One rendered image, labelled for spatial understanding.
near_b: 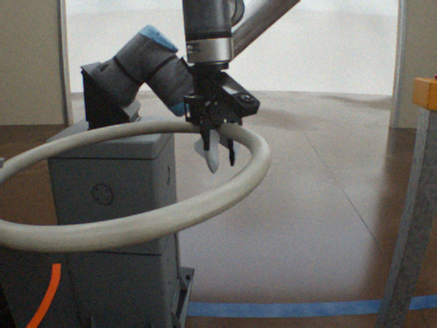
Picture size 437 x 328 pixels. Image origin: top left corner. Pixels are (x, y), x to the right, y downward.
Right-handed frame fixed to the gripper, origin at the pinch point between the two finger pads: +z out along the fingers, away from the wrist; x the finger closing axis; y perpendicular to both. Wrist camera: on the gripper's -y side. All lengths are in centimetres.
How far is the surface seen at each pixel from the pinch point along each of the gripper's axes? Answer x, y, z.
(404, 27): -481, 136, -34
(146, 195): -9, 50, 24
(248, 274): -66, 60, 93
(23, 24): -97, 527, -82
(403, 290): -58, -22, 58
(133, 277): -1, 57, 58
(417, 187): -58, -21, 20
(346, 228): -148, 49, 98
